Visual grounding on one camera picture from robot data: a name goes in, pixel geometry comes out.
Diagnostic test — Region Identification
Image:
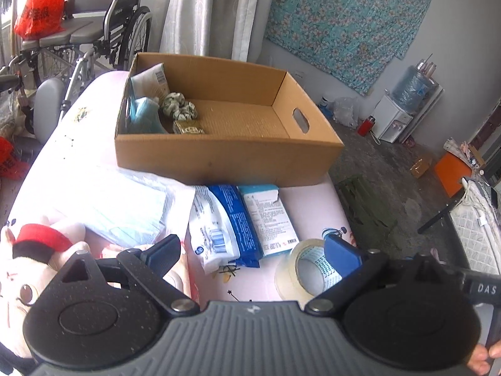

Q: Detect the white tissue package barcode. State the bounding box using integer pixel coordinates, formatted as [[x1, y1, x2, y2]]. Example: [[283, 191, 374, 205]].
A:
[[131, 63, 171, 102]]

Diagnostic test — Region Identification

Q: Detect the grey wheelchair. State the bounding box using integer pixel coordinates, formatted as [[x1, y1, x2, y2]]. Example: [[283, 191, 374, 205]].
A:
[[1, 0, 152, 143]]

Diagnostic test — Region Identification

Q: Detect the blue water bottle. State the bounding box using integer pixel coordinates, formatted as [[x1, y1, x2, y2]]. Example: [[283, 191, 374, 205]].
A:
[[390, 65, 434, 116]]

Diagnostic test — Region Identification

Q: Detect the brown cardboard box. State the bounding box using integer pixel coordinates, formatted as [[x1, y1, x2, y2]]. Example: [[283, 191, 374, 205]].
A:
[[115, 53, 344, 187]]

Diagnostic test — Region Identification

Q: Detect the teal floral wall cloth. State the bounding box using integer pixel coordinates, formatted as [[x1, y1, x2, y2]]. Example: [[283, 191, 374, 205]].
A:
[[265, 0, 431, 96]]

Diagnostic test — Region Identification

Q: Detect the light blue wipes pack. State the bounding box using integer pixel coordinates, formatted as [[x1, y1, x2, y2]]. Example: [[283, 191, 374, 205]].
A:
[[238, 184, 299, 257]]

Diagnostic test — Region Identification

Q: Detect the white quilted cushion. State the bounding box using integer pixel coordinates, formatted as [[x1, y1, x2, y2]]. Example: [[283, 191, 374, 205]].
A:
[[449, 177, 500, 275]]

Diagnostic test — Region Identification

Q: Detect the orange box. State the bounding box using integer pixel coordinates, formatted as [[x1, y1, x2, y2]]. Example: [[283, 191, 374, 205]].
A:
[[434, 152, 471, 198]]

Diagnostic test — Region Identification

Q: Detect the blue white wipes pack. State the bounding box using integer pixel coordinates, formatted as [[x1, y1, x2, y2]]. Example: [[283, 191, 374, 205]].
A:
[[189, 185, 263, 274]]

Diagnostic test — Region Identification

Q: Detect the teal cleaning cloth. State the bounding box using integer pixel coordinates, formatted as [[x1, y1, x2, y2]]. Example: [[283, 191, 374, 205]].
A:
[[127, 92, 167, 134]]

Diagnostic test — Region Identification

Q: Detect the clear tape roll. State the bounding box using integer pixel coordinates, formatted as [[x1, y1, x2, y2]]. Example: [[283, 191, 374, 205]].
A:
[[275, 239, 342, 308]]

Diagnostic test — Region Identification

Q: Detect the red plastic bag on floor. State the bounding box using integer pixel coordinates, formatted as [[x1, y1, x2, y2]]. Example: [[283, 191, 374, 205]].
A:
[[0, 137, 30, 181]]

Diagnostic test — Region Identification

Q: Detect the green fabric scrunchie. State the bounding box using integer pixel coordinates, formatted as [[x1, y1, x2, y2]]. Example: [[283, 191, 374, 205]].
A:
[[160, 92, 198, 121]]

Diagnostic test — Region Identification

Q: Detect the red plastic bag on wheelchair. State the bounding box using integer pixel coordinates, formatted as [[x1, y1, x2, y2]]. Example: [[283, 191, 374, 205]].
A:
[[14, 0, 65, 40]]

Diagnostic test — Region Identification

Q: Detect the white water dispenser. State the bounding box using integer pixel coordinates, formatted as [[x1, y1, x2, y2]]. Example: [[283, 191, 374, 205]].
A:
[[371, 94, 414, 144]]

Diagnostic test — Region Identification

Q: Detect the gold tissue pack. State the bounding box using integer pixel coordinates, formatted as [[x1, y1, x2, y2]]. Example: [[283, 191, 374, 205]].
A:
[[173, 120, 205, 135]]

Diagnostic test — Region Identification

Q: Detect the blue face mask pack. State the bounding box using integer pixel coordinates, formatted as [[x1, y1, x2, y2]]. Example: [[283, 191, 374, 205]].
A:
[[79, 167, 195, 248]]

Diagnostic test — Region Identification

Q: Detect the right hand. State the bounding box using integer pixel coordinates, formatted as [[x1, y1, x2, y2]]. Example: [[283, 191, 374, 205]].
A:
[[467, 340, 501, 375]]

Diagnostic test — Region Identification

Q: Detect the red thermos flask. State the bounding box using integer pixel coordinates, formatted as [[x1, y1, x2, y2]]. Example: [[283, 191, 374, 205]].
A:
[[357, 116, 375, 137]]

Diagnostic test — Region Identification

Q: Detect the small cardboard box on floor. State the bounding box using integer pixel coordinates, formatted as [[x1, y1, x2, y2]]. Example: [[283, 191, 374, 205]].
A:
[[410, 156, 432, 179]]

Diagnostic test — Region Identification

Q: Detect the grey curtain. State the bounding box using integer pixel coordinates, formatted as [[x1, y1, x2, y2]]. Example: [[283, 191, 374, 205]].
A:
[[145, 0, 272, 63]]

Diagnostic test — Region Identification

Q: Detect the pink plush doll red hat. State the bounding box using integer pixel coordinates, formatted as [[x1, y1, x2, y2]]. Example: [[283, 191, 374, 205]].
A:
[[0, 222, 191, 361]]

